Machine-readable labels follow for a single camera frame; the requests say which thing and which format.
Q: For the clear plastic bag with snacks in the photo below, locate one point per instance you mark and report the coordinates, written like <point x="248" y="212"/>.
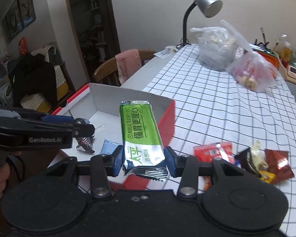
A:
<point x="251" y="71"/>

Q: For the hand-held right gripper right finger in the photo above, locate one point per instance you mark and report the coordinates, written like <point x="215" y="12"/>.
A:
<point x="171" y="163"/>

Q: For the yellow snack packet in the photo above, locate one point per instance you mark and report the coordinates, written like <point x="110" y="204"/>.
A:
<point x="267" y="177"/>

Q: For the brown red snack packet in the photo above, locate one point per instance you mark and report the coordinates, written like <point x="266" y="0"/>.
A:
<point x="278" y="163"/>

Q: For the silver desk lamp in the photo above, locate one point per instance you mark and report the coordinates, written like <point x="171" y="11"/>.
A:
<point x="207" y="2"/>

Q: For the white kitchen timer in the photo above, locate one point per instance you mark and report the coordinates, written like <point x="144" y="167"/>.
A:
<point x="293" y="71"/>

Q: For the dark bookshelf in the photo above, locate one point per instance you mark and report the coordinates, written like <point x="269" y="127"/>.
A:
<point x="93" y="24"/>

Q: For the grey clear plastic bag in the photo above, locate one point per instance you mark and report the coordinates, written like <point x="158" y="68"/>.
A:
<point x="217" y="51"/>

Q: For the green snack bar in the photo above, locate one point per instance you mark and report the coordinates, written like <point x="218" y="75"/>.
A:
<point x="140" y="133"/>

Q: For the pink cloth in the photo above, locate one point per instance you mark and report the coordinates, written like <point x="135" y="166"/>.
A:
<point x="128" y="65"/>

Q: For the framed wall picture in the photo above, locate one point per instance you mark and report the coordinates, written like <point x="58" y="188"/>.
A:
<point x="27" y="5"/>
<point x="14" y="21"/>

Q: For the red cardboard box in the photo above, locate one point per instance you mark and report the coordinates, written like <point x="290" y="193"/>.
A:
<point x="113" y="96"/>

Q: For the pale calligraphy brush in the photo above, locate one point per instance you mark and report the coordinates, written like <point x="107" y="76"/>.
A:
<point x="276" y="44"/>

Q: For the checkered tablecloth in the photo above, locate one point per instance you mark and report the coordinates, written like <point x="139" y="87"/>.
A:
<point x="212" y="103"/>

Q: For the yellow liquid bottle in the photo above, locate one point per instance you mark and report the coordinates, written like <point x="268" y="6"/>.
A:
<point x="286" y="53"/>

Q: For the black jacket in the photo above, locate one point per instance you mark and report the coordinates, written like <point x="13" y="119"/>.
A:
<point x="32" y="76"/>

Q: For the shiny brown candy packet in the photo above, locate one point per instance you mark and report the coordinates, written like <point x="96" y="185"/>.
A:
<point x="85" y="144"/>

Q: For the white blue snack packet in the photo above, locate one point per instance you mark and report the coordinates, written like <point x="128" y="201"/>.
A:
<point x="237" y="163"/>

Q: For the red paper bag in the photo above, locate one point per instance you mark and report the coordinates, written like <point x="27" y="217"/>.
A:
<point x="22" y="45"/>

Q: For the paper leaflet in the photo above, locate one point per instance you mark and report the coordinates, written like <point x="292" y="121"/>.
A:
<point x="164" y="53"/>

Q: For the person's left hand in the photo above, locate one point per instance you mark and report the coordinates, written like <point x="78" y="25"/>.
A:
<point x="0" y="177"/>

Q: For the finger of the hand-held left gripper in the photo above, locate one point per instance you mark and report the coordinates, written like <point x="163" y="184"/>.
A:
<point x="85" y="128"/>
<point x="56" y="119"/>

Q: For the orange container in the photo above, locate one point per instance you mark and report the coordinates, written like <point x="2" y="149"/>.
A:
<point x="268" y="58"/>

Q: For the wooden chair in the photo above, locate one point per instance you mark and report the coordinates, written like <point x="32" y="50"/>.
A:
<point x="106" y="74"/>

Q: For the black calligraphy brush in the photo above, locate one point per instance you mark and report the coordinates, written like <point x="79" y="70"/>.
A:
<point x="263" y="36"/>

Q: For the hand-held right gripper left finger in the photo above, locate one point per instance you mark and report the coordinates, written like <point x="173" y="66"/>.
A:
<point x="118" y="161"/>

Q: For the black snack packet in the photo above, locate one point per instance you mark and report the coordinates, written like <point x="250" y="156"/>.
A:
<point x="245" y="161"/>

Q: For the light blue snack packet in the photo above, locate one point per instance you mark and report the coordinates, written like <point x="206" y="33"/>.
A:
<point x="107" y="148"/>

